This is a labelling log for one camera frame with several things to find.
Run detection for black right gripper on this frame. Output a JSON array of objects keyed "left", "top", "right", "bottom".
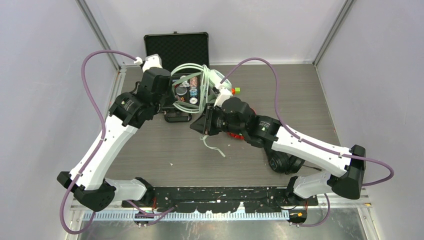
[{"left": 190, "top": 103, "right": 245, "bottom": 137}]

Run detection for red headphones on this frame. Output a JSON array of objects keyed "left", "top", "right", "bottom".
[{"left": 227, "top": 132, "right": 244, "bottom": 140}]

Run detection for mint green headphones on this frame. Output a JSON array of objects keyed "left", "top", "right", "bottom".
[{"left": 170, "top": 63, "right": 232, "bottom": 114}]

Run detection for black blue headphones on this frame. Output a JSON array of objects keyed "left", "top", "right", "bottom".
[{"left": 264, "top": 148, "right": 322, "bottom": 175}]

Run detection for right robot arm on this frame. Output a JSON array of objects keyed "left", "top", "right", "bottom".
[{"left": 190, "top": 97, "right": 366, "bottom": 205}]

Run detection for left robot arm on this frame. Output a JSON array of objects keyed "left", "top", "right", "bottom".
[{"left": 57, "top": 67, "right": 172, "bottom": 212}]

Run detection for grey round disc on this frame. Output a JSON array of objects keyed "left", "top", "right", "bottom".
[{"left": 175, "top": 86, "right": 188, "bottom": 96}]

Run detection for orange poker chip stack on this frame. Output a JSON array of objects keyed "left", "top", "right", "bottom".
[{"left": 189, "top": 76, "right": 199, "bottom": 105}]

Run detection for black poker chip case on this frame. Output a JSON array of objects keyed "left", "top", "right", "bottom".
[{"left": 143, "top": 32, "right": 210, "bottom": 123}]

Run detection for orange green cube block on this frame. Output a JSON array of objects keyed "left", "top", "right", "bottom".
[{"left": 231, "top": 87, "right": 241, "bottom": 95}]

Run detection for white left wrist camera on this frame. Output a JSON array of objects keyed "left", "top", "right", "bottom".
[{"left": 133, "top": 54, "right": 163, "bottom": 73}]

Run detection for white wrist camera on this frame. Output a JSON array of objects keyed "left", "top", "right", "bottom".
[
  {"left": 213, "top": 85, "right": 233, "bottom": 108},
  {"left": 133, "top": 54, "right": 163, "bottom": 73}
]

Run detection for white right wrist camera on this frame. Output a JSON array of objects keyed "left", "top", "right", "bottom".
[{"left": 213, "top": 85, "right": 233, "bottom": 108}]

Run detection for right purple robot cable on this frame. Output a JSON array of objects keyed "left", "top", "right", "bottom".
[{"left": 218, "top": 57, "right": 395, "bottom": 187}]

